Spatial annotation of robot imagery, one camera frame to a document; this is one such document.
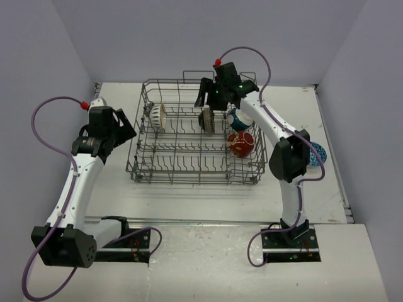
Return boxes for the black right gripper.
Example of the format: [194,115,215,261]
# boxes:
[196,77,229,111]

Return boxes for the red diamond pattern bowl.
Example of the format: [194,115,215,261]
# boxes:
[309,142,327,167]

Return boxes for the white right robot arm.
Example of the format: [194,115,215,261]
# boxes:
[195,60,312,247]

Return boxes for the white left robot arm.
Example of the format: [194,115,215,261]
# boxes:
[31,106,136,268]

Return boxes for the black gold patterned bowl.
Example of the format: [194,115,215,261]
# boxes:
[198,108,215,133]

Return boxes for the white bowl teal stripes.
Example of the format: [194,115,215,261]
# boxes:
[149,104,166,131]

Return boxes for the red floral bowl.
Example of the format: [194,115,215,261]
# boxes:
[227,131,255,159]

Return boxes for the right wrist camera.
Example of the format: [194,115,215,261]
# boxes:
[213,59,222,69]

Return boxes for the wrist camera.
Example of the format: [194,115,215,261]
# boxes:
[80,97,108,114]
[213,59,222,69]

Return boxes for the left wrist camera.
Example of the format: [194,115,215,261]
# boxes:
[80,97,108,114]

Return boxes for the grey wire dish rack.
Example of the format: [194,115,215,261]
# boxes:
[125,70,268,185]

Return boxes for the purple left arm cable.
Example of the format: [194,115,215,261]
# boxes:
[21,97,163,299]

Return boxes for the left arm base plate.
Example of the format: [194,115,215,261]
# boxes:
[94,230,151,264]

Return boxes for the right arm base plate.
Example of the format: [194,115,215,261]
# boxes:
[261,225,321,264]

